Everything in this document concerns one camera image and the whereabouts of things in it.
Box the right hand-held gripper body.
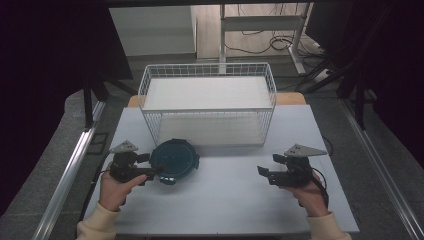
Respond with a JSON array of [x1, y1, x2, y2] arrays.
[[269, 143, 328, 188]]

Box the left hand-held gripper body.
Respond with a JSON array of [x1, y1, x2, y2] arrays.
[[109, 140, 148, 184]]

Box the round container with dark blue lid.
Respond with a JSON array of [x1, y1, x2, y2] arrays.
[[149, 138, 201, 186]]

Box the white wire shelf rack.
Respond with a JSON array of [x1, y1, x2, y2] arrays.
[[137, 62, 278, 148]]

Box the person's left hand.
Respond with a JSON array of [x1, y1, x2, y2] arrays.
[[99, 163, 148, 213]]

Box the person's right hand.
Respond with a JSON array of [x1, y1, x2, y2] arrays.
[[281, 169, 329, 218]]

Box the black metal stand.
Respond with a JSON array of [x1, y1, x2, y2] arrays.
[[81, 74, 138, 132]]

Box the white power strip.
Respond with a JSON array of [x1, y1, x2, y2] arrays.
[[313, 68, 335, 84]]

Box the black tripod stand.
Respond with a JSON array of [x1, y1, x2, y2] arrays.
[[301, 59, 379, 131]]

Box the dark curtain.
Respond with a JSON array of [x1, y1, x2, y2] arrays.
[[0, 0, 134, 218], [304, 0, 424, 168]]

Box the white cabinet panel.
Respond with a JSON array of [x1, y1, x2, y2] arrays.
[[109, 5, 197, 57]]

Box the left hand-held gripper black cable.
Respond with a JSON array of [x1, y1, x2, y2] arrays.
[[78, 151, 114, 222]]

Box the hand-held gripper black cable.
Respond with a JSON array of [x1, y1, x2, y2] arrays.
[[78, 151, 114, 222], [310, 166, 331, 208]]

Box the black square floor frame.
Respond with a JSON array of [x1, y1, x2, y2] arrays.
[[87, 132, 110, 156]]

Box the right hand-held gripper black cable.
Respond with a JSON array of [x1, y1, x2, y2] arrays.
[[310, 166, 331, 208]]

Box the aluminium floor rail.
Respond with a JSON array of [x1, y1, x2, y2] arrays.
[[339, 99, 424, 240], [32, 99, 107, 240]]

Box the black floor cables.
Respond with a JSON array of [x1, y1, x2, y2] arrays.
[[223, 3, 329, 68]]

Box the white metal desk frame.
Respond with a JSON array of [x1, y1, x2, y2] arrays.
[[219, 3, 312, 75]]

